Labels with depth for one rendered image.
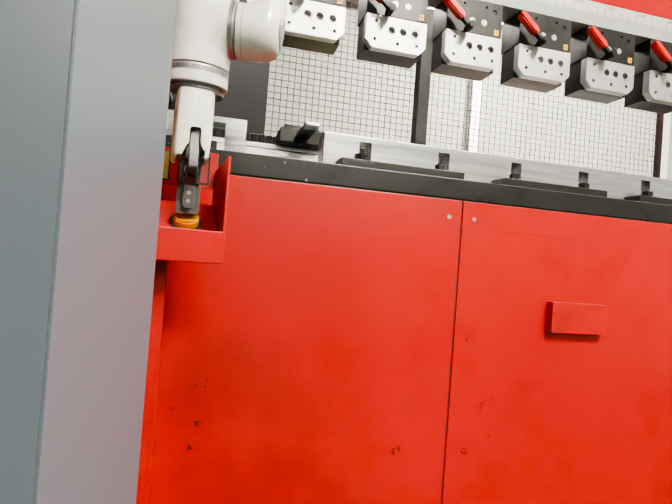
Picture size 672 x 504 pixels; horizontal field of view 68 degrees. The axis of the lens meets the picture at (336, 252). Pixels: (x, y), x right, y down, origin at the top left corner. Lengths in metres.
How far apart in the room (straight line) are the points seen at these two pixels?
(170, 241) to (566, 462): 1.03
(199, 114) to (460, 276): 0.66
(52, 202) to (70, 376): 0.09
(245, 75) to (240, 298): 0.93
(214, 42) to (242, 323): 0.52
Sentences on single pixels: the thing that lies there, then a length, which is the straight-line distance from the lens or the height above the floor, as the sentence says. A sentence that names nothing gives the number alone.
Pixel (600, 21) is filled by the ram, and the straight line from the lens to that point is 1.60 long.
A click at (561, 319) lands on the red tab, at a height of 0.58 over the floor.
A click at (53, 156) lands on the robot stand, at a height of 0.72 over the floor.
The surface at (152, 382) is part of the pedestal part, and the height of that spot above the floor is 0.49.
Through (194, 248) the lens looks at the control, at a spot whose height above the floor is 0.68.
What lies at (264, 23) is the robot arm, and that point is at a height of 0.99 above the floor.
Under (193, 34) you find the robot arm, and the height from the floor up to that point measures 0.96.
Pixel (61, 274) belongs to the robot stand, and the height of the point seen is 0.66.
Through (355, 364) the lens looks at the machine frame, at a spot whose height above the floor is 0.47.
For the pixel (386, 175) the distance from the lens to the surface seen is 1.06.
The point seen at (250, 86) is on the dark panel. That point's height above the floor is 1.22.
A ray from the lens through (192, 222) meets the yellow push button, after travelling 0.75.
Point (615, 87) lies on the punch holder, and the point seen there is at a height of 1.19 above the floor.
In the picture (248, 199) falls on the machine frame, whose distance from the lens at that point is 1.00.
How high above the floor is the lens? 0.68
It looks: 1 degrees up
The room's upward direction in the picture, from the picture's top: 4 degrees clockwise
